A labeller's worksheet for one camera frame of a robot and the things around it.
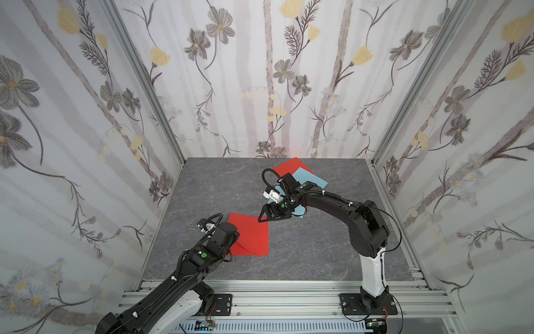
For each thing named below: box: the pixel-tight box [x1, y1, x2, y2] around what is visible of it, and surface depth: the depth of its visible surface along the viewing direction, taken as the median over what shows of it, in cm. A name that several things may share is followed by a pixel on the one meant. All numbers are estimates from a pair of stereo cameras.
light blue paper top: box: [292, 167, 329, 190], surface depth 117 cm
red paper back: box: [272, 157, 316, 178], surface depth 122 cm
